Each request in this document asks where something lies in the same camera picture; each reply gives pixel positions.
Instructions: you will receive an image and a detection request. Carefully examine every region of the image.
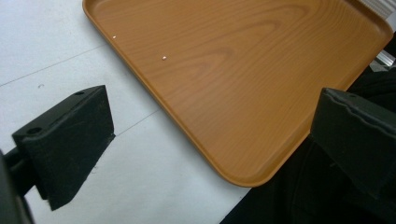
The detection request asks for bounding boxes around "metal stand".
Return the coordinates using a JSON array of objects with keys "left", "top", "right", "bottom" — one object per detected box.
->
[{"left": 358, "top": 0, "right": 396, "bottom": 73}]

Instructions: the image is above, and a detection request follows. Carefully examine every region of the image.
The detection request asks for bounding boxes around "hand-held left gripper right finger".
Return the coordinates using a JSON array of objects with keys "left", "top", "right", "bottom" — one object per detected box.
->
[{"left": 309, "top": 87, "right": 396, "bottom": 200}]

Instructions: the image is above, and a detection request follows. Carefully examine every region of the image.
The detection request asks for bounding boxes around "wooden tray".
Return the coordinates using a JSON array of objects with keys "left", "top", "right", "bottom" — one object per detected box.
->
[{"left": 81, "top": 0, "right": 394, "bottom": 189}]

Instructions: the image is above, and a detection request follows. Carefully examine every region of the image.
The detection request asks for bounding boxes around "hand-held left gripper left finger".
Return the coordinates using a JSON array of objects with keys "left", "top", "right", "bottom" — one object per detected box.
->
[{"left": 11, "top": 84, "right": 117, "bottom": 212}]

